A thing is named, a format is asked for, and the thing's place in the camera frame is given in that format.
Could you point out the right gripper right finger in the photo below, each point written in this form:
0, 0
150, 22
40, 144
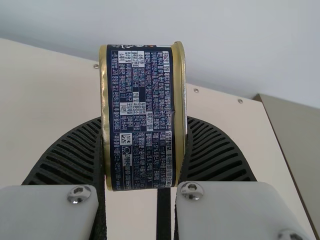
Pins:
217, 160

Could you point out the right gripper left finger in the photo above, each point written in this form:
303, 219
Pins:
62, 160

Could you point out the dark blue gold-rimmed tin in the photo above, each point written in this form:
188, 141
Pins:
142, 112

